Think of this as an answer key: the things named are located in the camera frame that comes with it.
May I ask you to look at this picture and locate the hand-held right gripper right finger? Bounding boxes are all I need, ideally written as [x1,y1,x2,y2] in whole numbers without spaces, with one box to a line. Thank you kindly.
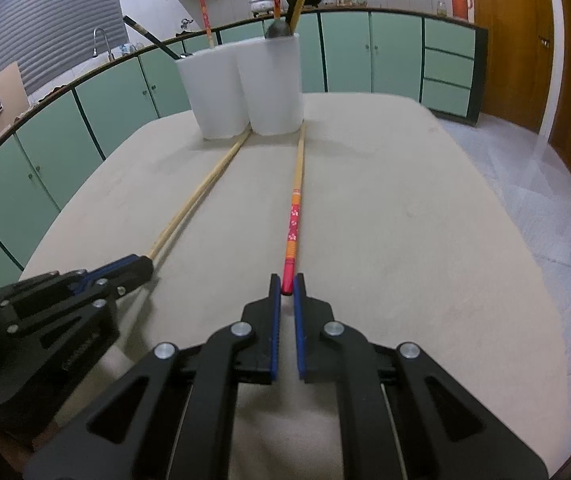
[293,272,549,480]

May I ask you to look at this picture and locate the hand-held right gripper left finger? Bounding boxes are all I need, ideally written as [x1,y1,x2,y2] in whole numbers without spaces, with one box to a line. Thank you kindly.
[23,272,283,480]

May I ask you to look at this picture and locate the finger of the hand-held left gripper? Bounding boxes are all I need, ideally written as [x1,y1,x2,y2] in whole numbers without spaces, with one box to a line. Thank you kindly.
[4,257,155,339]
[0,255,142,312]

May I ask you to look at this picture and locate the plain bamboo chopstick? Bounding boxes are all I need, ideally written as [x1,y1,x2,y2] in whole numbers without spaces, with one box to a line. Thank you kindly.
[157,131,254,262]
[146,129,249,261]

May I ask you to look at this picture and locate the white double utensil holder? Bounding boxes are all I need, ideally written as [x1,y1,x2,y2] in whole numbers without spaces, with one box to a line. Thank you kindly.
[174,32,305,141]

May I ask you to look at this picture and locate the green base cabinets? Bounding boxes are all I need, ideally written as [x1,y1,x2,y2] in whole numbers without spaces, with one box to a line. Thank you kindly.
[0,7,423,297]

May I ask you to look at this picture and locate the metal faucet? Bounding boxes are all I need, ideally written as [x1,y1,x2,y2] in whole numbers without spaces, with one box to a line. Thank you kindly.
[92,27,117,64]

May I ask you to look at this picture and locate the grey window blind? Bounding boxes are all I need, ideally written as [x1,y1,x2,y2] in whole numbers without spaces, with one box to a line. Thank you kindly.
[0,0,129,97]

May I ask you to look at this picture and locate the dark spoon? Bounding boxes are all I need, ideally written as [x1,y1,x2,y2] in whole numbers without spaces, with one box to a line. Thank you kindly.
[264,17,297,41]

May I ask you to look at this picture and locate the green drawer unit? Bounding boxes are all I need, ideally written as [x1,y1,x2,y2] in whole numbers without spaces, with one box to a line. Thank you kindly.
[418,15,489,127]

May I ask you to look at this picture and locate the black handled utensil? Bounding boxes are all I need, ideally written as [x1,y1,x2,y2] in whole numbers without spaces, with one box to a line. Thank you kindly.
[122,15,182,60]

